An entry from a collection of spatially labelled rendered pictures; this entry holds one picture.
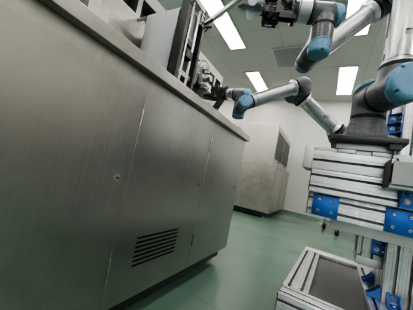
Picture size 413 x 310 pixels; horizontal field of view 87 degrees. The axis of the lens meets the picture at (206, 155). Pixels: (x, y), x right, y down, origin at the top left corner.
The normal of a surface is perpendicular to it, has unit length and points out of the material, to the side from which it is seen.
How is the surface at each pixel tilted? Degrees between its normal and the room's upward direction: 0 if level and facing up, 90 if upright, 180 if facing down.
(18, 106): 90
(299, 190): 90
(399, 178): 90
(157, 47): 90
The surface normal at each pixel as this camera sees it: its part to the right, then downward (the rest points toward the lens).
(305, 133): -0.47, -0.16
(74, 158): 0.86, 0.13
